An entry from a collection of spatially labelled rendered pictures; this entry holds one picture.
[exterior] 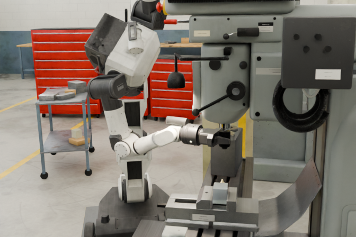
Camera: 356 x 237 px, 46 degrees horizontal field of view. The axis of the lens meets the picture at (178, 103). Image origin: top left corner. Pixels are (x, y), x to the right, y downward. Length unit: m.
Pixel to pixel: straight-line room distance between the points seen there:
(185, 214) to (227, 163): 0.50
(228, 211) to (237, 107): 0.39
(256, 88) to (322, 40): 0.36
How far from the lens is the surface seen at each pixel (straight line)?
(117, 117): 1.89
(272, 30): 1.52
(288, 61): 1.28
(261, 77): 1.54
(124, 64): 1.90
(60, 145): 4.75
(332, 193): 1.62
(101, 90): 1.87
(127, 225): 2.42
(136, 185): 2.50
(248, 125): 3.50
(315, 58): 1.29
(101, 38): 1.97
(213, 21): 1.53
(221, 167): 2.05
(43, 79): 7.13
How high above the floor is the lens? 1.76
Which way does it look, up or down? 13 degrees down
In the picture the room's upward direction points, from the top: 1 degrees counter-clockwise
